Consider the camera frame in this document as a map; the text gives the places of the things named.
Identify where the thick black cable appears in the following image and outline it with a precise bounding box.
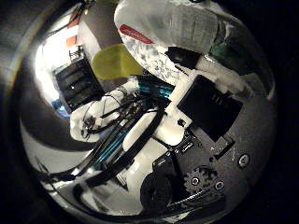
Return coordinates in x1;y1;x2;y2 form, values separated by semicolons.
83;108;166;189

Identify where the black shelf rack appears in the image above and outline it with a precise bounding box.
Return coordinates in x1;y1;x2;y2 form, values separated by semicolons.
52;57;106;112

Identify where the orange box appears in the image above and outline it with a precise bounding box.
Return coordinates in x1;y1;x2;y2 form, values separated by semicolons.
65;35;78;49

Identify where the blue floral white tablecloth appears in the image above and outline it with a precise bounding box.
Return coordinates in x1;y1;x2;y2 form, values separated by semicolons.
120;34;192;87

